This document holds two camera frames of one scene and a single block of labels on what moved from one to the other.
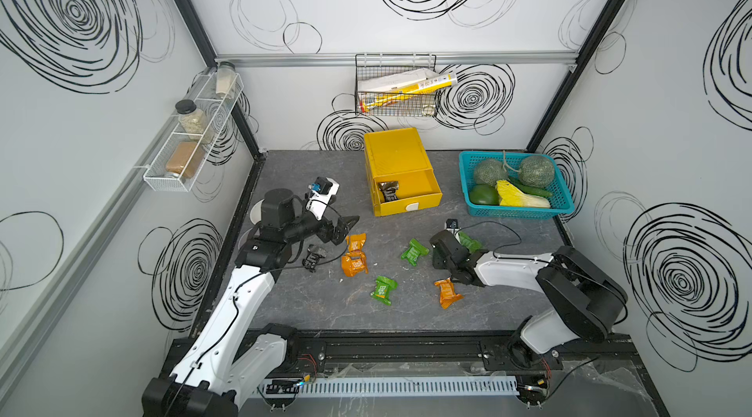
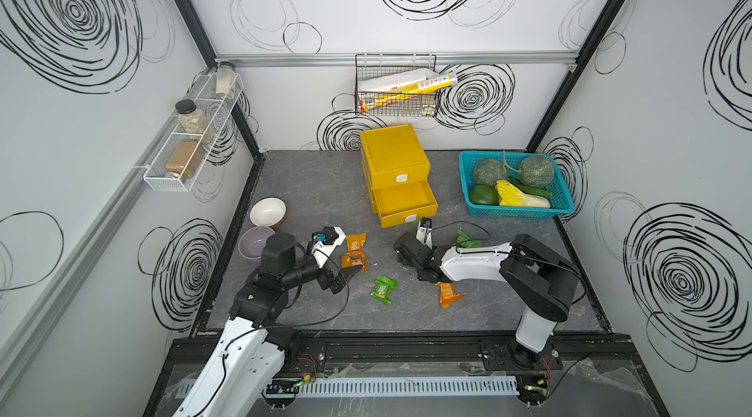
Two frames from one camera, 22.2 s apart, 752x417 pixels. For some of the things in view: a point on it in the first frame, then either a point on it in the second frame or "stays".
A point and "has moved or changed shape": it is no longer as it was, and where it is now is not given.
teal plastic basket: [503, 185] stays
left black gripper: [338, 232] → [338, 280]
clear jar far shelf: [226, 80] stays
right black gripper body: [439, 264] → [418, 273]
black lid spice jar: [192, 120] stays
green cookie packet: [473, 246] stays
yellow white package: [392, 88] stays
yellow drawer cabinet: [398, 156] has moved or changed shape
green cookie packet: [383, 287] stays
